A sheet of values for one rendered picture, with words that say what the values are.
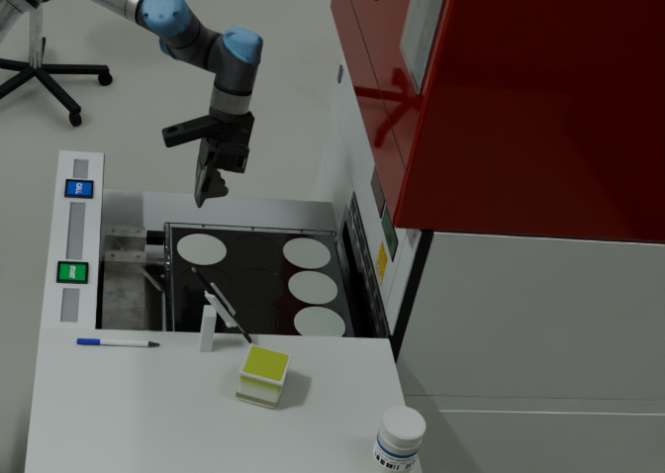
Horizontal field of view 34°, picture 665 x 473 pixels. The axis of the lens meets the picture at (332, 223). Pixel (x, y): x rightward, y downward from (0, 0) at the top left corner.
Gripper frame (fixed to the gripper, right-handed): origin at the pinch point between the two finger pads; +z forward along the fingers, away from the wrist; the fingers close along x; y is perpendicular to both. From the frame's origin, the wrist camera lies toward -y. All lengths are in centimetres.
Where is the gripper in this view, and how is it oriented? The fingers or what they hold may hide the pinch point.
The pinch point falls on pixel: (196, 200)
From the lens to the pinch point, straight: 217.2
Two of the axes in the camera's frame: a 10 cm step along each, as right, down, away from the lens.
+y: 9.3, 1.1, 3.5
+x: -2.6, -4.7, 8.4
